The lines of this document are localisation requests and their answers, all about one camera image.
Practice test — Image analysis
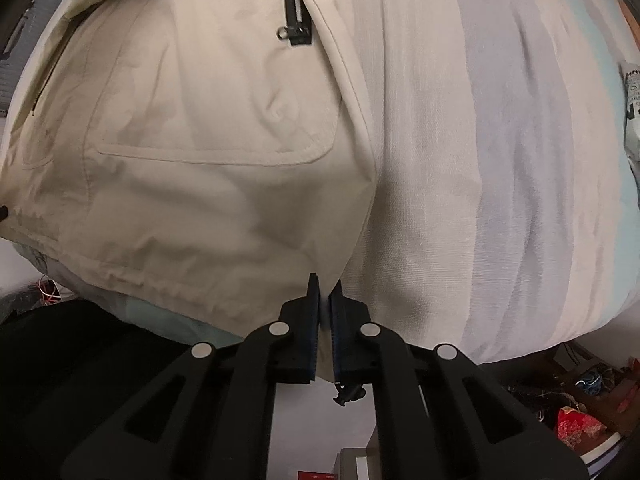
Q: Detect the bed with striped sheet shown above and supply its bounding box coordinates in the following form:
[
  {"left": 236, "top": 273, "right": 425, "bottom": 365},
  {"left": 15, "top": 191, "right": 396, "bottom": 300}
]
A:
[{"left": 10, "top": 0, "right": 640, "bottom": 366}]

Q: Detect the silver ribbed suitcase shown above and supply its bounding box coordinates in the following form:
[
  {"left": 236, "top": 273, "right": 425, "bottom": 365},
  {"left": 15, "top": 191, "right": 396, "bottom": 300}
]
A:
[{"left": 0, "top": 2, "right": 51, "bottom": 113}]

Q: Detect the red patterned pouch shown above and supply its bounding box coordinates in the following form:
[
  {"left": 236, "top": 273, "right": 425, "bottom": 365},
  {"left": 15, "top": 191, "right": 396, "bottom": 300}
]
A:
[{"left": 555, "top": 406, "right": 608, "bottom": 445}]

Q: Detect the cream and black hooded jacket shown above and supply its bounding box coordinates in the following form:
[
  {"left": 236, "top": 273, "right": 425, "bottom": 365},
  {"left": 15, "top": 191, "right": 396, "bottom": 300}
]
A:
[{"left": 0, "top": 0, "right": 378, "bottom": 406}]

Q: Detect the dark cloth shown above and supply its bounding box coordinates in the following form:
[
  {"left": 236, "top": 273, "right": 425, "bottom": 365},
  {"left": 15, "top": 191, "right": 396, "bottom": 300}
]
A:
[{"left": 0, "top": 300, "right": 241, "bottom": 480}]

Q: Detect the folded white and black jacket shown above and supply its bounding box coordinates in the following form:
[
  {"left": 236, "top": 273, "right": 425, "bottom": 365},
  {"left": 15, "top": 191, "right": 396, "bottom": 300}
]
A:
[{"left": 622, "top": 60, "right": 640, "bottom": 161}]

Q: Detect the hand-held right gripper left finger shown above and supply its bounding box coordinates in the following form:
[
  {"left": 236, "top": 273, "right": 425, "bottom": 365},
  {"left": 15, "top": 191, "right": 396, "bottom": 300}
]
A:
[{"left": 60, "top": 272, "right": 321, "bottom": 480}]

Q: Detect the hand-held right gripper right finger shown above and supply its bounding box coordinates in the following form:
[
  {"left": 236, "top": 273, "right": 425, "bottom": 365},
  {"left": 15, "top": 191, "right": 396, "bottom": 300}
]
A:
[{"left": 327, "top": 277, "right": 591, "bottom": 480}]

